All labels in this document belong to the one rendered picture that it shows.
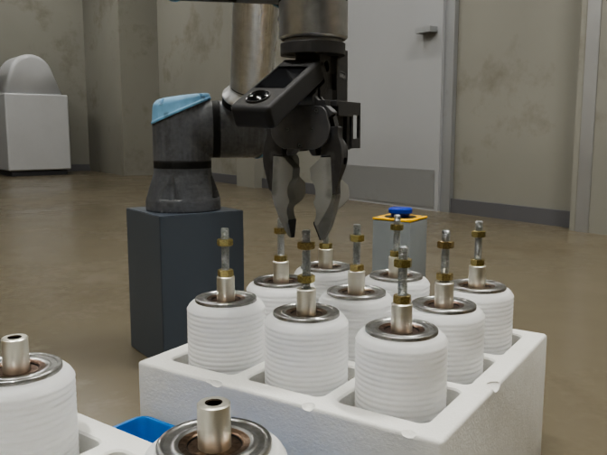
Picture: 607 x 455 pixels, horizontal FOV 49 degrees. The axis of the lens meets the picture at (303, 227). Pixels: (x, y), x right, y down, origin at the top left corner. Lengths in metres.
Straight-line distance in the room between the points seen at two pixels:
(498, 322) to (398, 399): 0.25
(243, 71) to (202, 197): 0.25
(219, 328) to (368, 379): 0.20
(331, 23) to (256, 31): 0.54
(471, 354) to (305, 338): 0.19
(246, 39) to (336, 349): 0.70
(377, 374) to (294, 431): 0.11
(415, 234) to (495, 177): 2.63
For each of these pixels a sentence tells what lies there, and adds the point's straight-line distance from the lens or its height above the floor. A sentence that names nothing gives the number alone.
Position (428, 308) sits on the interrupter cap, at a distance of 0.79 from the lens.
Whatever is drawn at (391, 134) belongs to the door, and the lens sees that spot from 4.23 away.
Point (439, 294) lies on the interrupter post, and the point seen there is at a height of 0.27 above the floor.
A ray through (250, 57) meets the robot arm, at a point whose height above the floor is 0.59.
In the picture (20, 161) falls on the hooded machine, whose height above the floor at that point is 0.16.
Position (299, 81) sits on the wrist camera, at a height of 0.51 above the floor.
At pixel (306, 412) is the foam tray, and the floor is 0.17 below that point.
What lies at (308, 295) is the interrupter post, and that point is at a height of 0.27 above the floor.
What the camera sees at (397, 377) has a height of 0.22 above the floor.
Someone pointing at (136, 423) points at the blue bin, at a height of 0.11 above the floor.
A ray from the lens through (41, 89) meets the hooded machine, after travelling 7.72.
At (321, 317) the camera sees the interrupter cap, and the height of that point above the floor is 0.25.
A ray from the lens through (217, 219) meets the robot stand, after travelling 1.32.
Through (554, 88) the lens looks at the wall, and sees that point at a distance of 3.53.
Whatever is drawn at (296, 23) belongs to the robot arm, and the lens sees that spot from 0.72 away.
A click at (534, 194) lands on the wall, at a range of 3.58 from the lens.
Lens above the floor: 0.45
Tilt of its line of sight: 8 degrees down
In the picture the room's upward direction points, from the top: straight up
